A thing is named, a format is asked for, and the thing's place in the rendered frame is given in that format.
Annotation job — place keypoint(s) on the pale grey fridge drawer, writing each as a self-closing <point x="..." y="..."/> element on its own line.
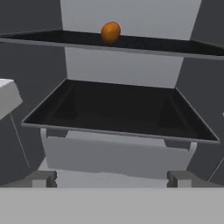
<point x="116" y="159"/>

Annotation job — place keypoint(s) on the white fridge door bin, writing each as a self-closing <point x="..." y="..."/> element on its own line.
<point x="7" y="96"/>

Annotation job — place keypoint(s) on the black glass fridge shelf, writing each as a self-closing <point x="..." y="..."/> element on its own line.
<point x="116" y="109"/>
<point x="163" y="44"/>

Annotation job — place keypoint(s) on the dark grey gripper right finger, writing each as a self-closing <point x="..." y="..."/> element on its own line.
<point x="181" y="178"/>

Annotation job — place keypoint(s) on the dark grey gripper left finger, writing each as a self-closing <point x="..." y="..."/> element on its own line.
<point x="43" y="178"/>

